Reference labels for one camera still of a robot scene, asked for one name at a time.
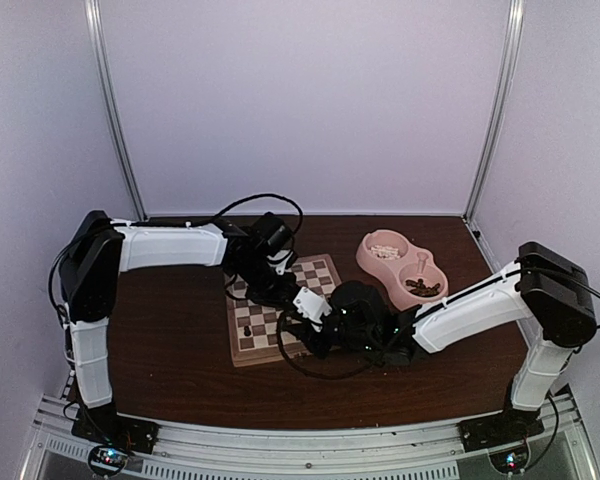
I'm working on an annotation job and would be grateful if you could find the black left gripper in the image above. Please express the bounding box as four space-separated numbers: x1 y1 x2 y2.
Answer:
234 257 297 310

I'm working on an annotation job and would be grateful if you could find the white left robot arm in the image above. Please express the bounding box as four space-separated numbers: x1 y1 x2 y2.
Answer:
60 211 300 444

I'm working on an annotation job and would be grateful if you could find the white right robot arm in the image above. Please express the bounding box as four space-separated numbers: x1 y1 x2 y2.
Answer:
291 242 597 442

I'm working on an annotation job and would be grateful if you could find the wooden chess board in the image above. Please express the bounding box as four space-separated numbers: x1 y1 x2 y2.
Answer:
226 254 341 368

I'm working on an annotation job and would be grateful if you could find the dark chess pieces pile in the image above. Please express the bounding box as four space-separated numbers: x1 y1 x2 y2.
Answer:
404 278 441 298

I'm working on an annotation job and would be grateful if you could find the white chess pieces pile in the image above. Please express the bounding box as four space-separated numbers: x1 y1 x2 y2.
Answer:
370 244 401 260

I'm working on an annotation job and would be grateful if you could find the pink double bowl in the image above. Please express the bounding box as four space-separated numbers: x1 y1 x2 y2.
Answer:
356 229 449 310

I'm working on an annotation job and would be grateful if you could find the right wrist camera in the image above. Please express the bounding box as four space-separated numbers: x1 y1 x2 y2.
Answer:
292 287 332 329

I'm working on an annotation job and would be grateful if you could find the front aluminium rail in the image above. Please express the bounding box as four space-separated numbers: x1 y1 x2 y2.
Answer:
29 394 596 480

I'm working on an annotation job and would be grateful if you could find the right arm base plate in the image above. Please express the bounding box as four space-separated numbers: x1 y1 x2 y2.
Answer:
458 410 544 452

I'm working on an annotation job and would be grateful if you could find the left aluminium frame post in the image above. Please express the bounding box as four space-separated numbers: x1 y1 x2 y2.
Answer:
84 0 148 220

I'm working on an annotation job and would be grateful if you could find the aluminium frame post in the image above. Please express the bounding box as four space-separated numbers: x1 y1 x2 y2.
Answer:
84 0 148 220
463 0 526 224

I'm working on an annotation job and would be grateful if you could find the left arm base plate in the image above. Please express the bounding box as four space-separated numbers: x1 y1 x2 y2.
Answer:
71 410 159 454

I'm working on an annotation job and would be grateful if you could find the right aluminium frame post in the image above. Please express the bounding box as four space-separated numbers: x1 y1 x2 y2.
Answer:
463 0 526 224

